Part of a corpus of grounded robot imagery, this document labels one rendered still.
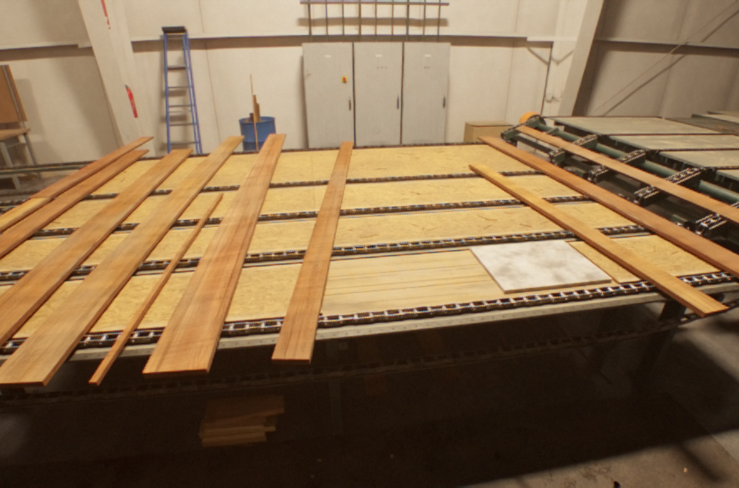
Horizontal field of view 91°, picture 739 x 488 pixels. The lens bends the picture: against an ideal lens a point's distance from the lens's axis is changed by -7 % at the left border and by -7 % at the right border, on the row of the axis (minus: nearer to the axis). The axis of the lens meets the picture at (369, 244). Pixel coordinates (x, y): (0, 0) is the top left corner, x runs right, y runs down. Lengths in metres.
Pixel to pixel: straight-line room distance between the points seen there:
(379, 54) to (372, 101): 0.74
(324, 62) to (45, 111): 4.92
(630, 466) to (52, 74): 8.82
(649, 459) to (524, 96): 6.99
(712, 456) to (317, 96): 6.29
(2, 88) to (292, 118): 4.75
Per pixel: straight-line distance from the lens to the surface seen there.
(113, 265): 2.45
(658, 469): 2.64
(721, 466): 2.84
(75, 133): 8.57
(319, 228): 2.46
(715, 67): 11.41
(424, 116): 7.17
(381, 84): 6.93
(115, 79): 7.25
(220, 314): 1.79
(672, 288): 2.33
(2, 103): 8.81
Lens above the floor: 1.89
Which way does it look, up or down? 27 degrees down
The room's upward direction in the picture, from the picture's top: straight up
